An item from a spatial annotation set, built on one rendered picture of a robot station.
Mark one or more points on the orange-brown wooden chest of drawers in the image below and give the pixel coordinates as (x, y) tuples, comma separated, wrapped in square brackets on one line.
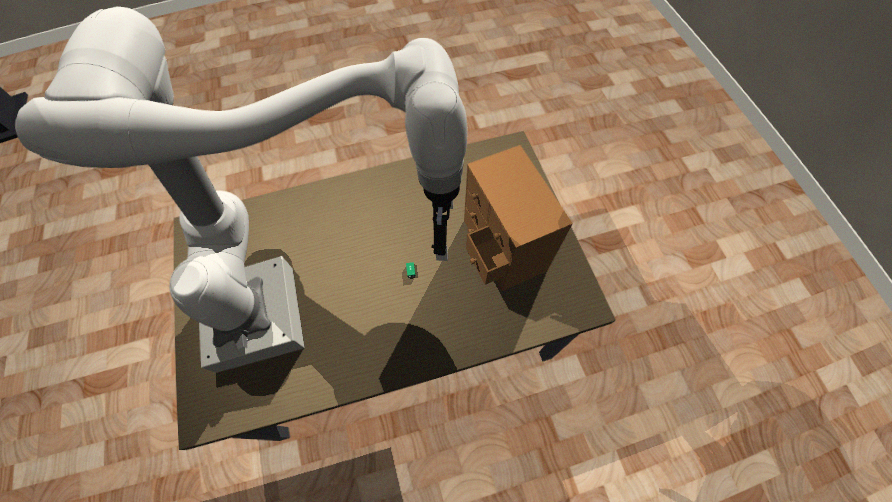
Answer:
[(527, 209)]

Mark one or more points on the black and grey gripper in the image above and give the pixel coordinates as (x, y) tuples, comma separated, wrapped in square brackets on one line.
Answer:
[(441, 203)]

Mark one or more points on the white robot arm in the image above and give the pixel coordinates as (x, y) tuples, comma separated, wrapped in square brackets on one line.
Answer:
[(87, 120)]

